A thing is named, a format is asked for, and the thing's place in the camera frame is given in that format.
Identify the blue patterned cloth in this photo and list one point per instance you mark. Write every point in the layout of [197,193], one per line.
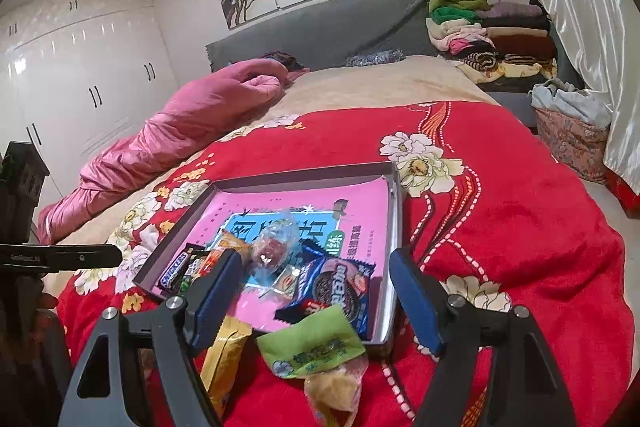
[375,58]

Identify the blue chocolate bar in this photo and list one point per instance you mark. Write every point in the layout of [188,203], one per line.
[172,272]

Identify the clear red candy packet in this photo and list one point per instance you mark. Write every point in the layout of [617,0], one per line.
[267,252]

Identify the red cloth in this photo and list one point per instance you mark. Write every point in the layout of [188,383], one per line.
[625,189]

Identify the yellow snack packet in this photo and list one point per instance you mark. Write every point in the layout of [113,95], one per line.
[225,357]

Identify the pink quilt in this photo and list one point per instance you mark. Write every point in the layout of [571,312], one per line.
[175,122]

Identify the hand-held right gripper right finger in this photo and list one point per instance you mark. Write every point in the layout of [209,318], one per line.
[415,302]

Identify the white satin curtain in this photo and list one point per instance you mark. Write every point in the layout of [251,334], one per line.
[590,32]

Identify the grey upholstered headboard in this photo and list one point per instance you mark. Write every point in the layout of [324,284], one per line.
[325,32]

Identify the dark patterned pillow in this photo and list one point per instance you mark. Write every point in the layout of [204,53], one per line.
[285,59]

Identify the clear printed snack packet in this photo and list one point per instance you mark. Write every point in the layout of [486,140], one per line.
[212,259]

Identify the person's left hand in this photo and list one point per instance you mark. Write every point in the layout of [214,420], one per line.
[44,303]

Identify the blue cookie packet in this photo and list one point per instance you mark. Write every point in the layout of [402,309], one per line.
[335,287]

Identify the green cake packet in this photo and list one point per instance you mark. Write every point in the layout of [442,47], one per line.
[310,342]

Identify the dark green snack packet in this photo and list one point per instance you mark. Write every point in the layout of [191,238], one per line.
[194,269]

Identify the pink book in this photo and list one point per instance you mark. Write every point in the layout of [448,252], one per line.
[260,207]

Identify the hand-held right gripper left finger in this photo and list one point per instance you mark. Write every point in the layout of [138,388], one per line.
[220,292]

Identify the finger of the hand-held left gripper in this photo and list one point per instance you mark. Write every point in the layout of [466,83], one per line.
[85,257]

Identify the red floral blanket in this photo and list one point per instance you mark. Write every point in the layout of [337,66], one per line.
[525,217]

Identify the stack of folded clothes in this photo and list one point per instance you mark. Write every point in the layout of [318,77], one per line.
[500,37]

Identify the white glossy wardrobe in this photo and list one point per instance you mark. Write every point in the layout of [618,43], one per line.
[75,72]

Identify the grey crumpled cloth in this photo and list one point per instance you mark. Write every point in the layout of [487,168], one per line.
[570,99]

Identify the grey shallow box tray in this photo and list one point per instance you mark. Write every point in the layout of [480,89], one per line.
[300,173]

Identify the pink floral bag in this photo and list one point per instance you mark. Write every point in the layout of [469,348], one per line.
[570,147]

